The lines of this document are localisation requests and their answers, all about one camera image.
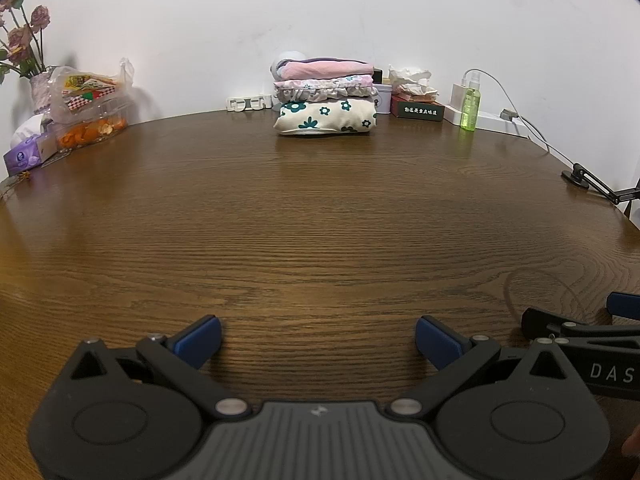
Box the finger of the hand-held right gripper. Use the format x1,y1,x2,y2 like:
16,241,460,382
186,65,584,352
606,291,640,320
520,306,640,351

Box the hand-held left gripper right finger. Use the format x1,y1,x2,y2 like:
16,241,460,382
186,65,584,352
387,315,571,418

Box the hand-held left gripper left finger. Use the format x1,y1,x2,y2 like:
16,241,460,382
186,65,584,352
67,315,251,418

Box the cream green-flowered garment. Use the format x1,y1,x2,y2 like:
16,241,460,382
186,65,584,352
273,97,377,137

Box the white power strip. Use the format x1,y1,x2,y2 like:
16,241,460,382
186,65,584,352
444,104,532,139

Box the green spray bottle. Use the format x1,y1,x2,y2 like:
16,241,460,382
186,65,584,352
460,71,482,132

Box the dark labelled box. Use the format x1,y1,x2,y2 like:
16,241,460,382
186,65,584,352
390,94,446,122

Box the white tin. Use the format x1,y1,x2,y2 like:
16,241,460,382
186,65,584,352
374,82,394,114

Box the purple tissue pack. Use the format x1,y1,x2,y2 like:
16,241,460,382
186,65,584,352
4,114,59,176

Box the crumpled white tissue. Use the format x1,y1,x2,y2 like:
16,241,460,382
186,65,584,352
388,65,440,100

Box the clear plastic snack bag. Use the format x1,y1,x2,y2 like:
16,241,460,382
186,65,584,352
47,57,137,151

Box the pink floral ruffled garment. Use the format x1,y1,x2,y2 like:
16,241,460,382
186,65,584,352
272,74,379,103

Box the patterned vase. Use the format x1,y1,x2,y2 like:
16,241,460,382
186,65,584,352
30,72,57,114

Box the pink folded garment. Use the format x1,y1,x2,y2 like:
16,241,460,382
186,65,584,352
274,58,375,81

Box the pink flower bouquet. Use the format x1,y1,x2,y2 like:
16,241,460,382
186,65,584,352
0,0,52,86

